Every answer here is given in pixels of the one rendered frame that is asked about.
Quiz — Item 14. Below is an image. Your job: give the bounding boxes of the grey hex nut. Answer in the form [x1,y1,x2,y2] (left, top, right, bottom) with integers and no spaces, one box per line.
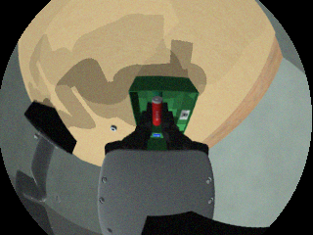
[110,125,117,131]

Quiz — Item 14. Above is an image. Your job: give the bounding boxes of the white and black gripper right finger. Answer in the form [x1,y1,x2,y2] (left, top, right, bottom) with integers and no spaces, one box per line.
[161,102,209,154]

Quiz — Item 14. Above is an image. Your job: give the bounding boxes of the green battery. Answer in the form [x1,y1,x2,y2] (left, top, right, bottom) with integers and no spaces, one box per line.
[154,91,162,97]

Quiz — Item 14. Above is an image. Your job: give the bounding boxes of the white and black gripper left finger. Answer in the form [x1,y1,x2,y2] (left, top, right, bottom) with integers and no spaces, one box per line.
[105,102,153,155]

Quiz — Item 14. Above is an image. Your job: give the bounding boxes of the red battery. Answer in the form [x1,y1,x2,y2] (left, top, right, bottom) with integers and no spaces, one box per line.
[152,96,162,125]

